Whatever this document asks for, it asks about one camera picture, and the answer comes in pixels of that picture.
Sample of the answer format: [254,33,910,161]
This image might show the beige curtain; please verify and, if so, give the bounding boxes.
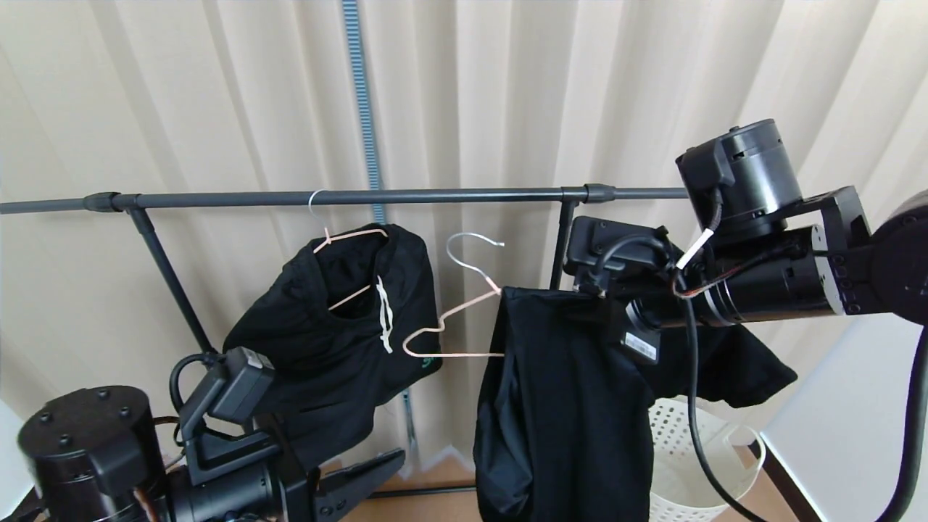
[0,0,928,479]

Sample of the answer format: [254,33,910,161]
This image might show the pink clothes hanger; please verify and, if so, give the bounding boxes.
[308,190,390,312]
[402,232,507,359]

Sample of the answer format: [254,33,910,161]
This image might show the black garment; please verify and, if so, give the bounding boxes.
[473,286,798,522]

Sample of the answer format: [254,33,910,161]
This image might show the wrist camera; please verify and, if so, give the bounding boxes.
[563,215,676,296]
[178,347,282,488]

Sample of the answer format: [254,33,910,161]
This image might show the black clothes rack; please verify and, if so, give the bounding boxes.
[0,183,689,501]

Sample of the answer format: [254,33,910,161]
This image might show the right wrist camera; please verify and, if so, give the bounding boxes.
[563,215,676,296]

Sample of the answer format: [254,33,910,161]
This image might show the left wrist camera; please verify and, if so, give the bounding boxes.
[178,347,282,488]

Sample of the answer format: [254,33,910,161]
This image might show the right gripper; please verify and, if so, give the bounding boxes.
[604,281,727,365]

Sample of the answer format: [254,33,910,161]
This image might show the white laundry basket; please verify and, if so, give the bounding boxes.
[647,397,766,522]

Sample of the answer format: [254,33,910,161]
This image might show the black cable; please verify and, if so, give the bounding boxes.
[680,297,771,522]
[874,326,928,522]
[168,352,220,415]

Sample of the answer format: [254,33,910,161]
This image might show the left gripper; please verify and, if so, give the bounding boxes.
[168,458,325,522]

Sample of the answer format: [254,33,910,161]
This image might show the black shorts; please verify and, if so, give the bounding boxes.
[222,223,444,472]

